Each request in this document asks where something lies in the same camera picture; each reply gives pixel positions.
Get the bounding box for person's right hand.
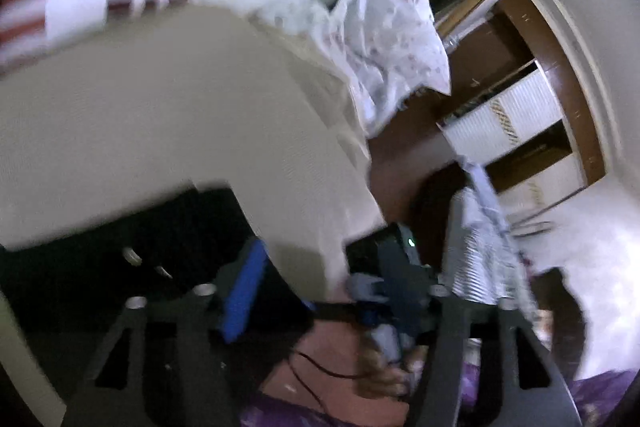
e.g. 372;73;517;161
354;333;428;401

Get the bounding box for beige mattress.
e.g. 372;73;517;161
0;3;388;427

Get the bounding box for white patterned bedsheet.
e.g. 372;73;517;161
253;0;451;138

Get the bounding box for white woven basket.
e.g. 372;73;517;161
442;69;563;166

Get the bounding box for black pants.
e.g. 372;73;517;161
1;187;314;413

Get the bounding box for brown wooden wardrobe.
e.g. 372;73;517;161
369;0;605;225

